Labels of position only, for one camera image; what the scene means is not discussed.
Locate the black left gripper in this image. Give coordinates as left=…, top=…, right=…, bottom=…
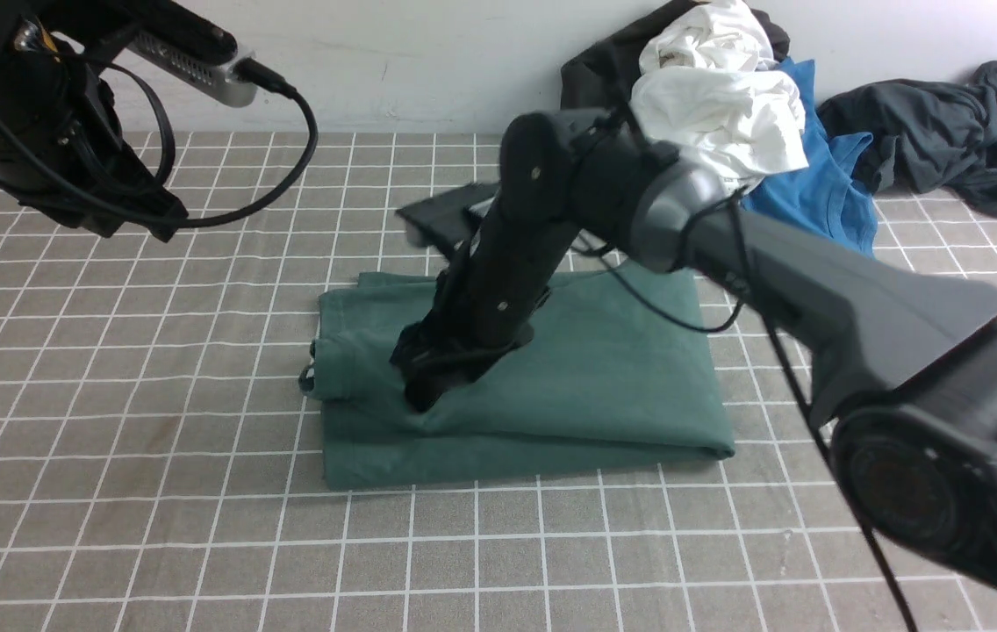
left=20, top=167, right=190, bottom=241

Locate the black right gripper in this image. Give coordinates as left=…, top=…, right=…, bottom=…
left=390, top=321, right=534, bottom=413

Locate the green long-sleeve top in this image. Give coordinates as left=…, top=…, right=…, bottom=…
left=306, top=271, right=735, bottom=491

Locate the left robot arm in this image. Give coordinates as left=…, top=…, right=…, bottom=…
left=0, top=1, right=187, bottom=241

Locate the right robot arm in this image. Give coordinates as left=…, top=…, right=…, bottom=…
left=391, top=105, right=997, bottom=628

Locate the blue tank top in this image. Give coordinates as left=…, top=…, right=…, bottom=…
left=743, top=59, right=879, bottom=257

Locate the grey checkered tablecloth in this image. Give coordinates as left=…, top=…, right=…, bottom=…
left=0, top=132, right=997, bottom=632

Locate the black garment under pile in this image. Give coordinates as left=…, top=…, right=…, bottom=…
left=560, top=1, right=790, bottom=119

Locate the white t-shirt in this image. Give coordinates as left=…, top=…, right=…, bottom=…
left=630, top=1, right=808, bottom=192

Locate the dark grey crumpled garment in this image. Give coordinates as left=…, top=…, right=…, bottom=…
left=818, top=60, right=997, bottom=219

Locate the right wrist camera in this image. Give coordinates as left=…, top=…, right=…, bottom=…
left=395, top=183, right=499, bottom=262

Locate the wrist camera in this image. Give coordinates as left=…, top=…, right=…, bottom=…
left=395, top=183, right=499, bottom=262
left=116, top=1, right=257, bottom=108

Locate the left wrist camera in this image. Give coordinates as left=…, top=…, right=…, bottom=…
left=116, top=1, right=257, bottom=108

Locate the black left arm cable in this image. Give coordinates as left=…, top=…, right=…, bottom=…
left=0, top=53, right=320, bottom=231

